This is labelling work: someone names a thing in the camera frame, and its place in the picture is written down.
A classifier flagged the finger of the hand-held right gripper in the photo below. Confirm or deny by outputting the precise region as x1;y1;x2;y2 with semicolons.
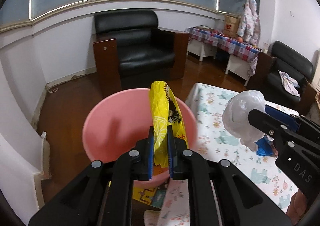
265;105;320;139
248;109;295;142

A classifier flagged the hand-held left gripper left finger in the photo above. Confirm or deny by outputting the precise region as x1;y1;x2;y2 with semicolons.
28;126;155;226

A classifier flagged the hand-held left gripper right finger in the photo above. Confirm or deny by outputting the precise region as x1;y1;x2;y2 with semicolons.
167;125;292;226

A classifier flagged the clear plastic bag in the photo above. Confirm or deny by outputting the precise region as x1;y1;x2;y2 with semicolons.
222;90;266;151

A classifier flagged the pink plastic basin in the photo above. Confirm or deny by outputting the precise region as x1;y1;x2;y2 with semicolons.
82;88;197;188

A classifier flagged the yellow plastic bag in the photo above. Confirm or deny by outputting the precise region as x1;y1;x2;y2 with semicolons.
149;81;187;168

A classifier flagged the person's right hand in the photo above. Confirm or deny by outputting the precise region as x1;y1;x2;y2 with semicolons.
286;188;313;225

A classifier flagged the blue foam net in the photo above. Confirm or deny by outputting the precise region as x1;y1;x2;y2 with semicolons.
255;138;275;157

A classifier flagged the pale printed cloth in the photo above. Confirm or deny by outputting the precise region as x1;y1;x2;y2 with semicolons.
279;71;300;97

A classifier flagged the yellow patterned sheet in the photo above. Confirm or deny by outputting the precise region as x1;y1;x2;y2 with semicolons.
132;185;165;210

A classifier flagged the floral bear printed tablecloth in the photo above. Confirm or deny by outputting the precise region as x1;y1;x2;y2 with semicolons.
144;82;313;226

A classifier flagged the black leather armchair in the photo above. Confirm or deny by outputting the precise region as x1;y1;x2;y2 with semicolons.
250;41;318;114
93;9;189;92

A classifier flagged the checked tablecloth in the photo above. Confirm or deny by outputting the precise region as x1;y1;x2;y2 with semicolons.
185;27;260;77

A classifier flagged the white side table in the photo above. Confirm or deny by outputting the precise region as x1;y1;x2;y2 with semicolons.
187;39;253;87

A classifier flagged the pale puffy jacket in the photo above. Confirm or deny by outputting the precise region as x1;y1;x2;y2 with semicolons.
237;0;260;47

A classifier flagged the brown paper bag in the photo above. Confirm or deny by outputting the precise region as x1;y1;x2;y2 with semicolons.
223;15;241;38

